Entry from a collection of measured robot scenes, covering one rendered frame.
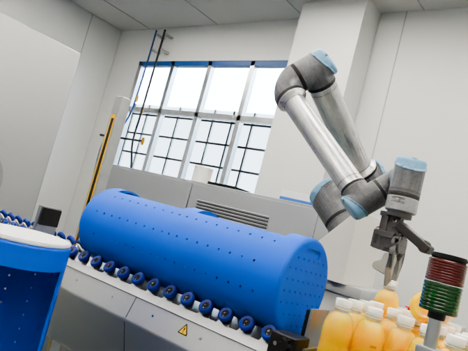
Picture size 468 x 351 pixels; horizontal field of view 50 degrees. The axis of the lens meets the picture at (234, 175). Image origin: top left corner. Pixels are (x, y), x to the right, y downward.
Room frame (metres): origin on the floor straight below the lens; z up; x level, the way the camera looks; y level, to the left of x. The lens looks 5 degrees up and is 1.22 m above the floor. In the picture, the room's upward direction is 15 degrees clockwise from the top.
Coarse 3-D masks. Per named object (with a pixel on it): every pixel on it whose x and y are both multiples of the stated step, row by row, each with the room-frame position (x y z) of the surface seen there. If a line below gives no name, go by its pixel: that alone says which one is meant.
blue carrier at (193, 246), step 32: (128, 192) 1.91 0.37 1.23; (96, 224) 1.78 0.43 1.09; (128, 224) 1.69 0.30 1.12; (160, 224) 1.62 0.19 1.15; (192, 224) 1.56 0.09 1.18; (224, 224) 1.52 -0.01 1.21; (128, 256) 1.68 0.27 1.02; (160, 256) 1.58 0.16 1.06; (192, 256) 1.50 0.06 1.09; (224, 256) 1.43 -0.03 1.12; (256, 256) 1.37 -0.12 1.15; (288, 256) 1.33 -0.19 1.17; (320, 256) 1.46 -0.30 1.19; (192, 288) 1.52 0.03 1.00; (224, 288) 1.42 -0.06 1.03; (256, 288) 1.35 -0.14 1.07; (288, 288) 1.35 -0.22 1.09; (320, 288) 1.50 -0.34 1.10; (256, 320) 1.40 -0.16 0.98; (288, 320) 1.39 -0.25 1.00
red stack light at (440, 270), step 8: (432, 264) 0.86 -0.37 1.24; (440, 264) 0.84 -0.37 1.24; (448, 264) 0.84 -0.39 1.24; (456, 264) 0.83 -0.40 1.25; (432, 272) 0.85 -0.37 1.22; (440, 272) 0.84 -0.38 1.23; (448, 272) 0.84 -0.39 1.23; (456, 272) 0.83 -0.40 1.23; (464, 272) 0.84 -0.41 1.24; (432, 280) 0.85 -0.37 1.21; (440, 280) 0.84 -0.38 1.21; (448, 280) 0.83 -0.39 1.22; (456, 280) 0.84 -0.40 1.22; (464, 280) 0.84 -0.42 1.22
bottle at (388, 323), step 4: (388, 316) 1.30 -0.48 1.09; (392, 316) 1.30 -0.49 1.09; (384, 320) 1.31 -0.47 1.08; (388, 320) 1.30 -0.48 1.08; (392, 320) 1.30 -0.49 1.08; (396, 320) 1.30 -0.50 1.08; (384, 324) 1.30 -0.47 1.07; (388, 324) 1.29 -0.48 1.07; (392, 324) 1.29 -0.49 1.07; (384, 328) 1.29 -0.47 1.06; (388, 328) 1.29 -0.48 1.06; (392, 328) 1.28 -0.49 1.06; (384, 332) 1.29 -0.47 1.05; (388, 332) 1.28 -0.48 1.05; (384, 336) 1.28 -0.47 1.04; (384, 340) 1.28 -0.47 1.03
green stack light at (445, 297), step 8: (424, 280) 0.87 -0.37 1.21; (424, 288) 0.86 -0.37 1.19; (432, 288) 0.85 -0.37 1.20; (440, 288) 0.84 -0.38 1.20; (448, 288) 0.83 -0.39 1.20; (456, 288) 0.84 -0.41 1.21; (424, 296) 0.86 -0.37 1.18; (432, 296) 0.84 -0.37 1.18; (440, 296) 0.84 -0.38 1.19; (448, 296) 0.83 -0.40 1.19; (456, 296) 0.84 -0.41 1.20; (424, 304) 0.85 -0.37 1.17; (432, 304) 0.84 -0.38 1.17; (440, 304) 0.84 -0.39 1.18; (448, 304) 0.83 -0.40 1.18; (456, 304) 0.84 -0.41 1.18; (440, 312) 0.84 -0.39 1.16; (448, 312) 0.83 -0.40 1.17; (456, 312) 0.84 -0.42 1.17
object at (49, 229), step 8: (40, 208) 2.16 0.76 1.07; (48, 208) 2.17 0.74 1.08; (56, 208) 2.22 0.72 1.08; (40, 216) 2.16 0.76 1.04; (48, 216) 2.18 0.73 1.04; (56, 216) 2.21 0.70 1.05; (40, 224) 2.16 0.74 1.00; (48, 224) 2.19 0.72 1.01; (56, 224) 2.22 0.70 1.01; (48, 232) 2.21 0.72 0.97
